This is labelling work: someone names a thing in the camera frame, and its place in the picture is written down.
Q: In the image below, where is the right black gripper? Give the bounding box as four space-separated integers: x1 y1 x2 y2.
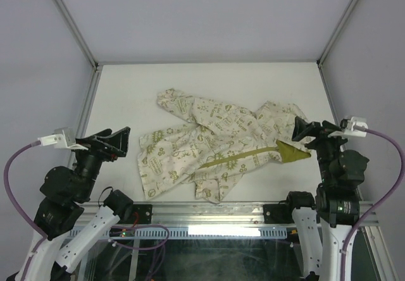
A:
292 115 353 185

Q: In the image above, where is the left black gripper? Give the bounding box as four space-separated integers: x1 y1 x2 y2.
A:
70 126 130 200

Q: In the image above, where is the cream patterned hooded jacket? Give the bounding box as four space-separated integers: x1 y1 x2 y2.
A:
137 89 311 204

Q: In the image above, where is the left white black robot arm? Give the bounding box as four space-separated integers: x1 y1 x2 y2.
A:
3 127 133 280

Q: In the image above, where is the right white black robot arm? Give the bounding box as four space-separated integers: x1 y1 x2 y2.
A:
283 116 369 280

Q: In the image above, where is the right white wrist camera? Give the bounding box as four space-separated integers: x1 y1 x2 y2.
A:
328 116 368 139

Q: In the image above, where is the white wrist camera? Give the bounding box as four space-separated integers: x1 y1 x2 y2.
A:
37 127 89 151
328 116 368 139

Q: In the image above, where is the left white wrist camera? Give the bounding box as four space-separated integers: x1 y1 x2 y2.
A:
37 127 89 151

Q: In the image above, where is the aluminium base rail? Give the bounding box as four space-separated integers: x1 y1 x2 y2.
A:
72 200 380 227

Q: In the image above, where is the white slotted cable duct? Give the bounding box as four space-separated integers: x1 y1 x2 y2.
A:
71 225 290 240

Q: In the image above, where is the purple cable under rail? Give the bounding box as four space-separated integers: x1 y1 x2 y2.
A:
109 223 174 281

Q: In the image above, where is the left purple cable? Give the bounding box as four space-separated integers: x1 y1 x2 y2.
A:
4 141 50 281

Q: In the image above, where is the right aluminium frame post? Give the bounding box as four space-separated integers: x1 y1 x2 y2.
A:
316 0 374 66

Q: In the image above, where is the aluminium frame post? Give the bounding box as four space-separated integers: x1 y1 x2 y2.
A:
40 0 103 70
316 0 374 66

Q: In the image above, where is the left aluminium frame post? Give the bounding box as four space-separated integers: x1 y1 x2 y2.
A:
40 0 103 70

